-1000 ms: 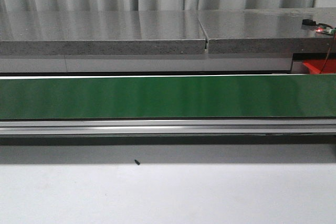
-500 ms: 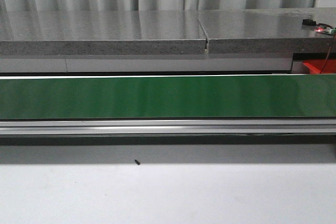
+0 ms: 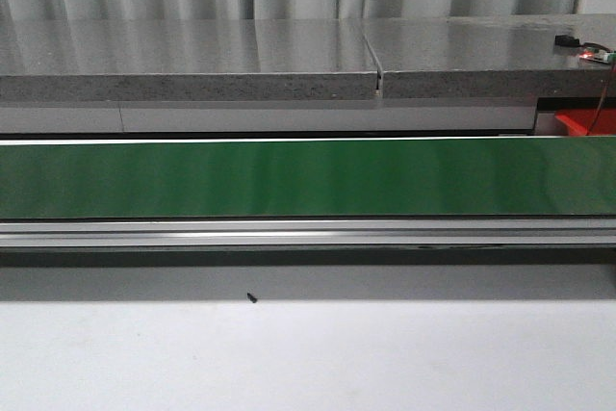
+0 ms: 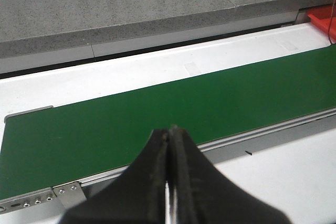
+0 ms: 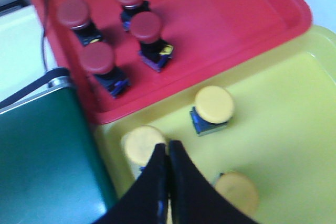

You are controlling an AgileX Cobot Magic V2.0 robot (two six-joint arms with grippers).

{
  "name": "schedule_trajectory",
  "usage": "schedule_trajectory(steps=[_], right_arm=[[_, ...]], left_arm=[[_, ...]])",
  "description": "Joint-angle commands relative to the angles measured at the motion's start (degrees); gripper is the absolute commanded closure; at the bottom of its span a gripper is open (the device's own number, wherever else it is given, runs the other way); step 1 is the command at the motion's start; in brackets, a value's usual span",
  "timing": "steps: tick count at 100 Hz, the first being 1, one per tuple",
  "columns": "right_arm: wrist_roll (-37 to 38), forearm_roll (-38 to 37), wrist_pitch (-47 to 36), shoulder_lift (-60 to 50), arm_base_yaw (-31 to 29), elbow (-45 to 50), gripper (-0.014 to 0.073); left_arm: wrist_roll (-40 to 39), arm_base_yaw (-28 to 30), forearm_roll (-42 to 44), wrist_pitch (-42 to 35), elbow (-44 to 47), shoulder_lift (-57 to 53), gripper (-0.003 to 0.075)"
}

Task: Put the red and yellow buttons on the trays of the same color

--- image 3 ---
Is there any small green circuit board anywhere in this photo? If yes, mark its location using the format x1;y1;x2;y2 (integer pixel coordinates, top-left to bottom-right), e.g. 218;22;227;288
554;35;615;64

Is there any red tray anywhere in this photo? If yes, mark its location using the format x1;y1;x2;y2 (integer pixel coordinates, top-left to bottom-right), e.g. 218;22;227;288
555;109;616;137

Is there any grey stone bench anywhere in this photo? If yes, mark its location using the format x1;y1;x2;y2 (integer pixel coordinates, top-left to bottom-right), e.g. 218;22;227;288
1;14;615;138

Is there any green conveyor belt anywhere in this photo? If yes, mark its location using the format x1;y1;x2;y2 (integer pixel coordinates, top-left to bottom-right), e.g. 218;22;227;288
1;137;615;220

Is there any red black wire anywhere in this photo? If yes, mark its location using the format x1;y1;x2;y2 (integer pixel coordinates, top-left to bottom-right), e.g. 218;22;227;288
586;63;616;137

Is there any aluminium conveyor frame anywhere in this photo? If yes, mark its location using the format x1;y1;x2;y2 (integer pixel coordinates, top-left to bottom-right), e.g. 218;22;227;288
1;138;615;249

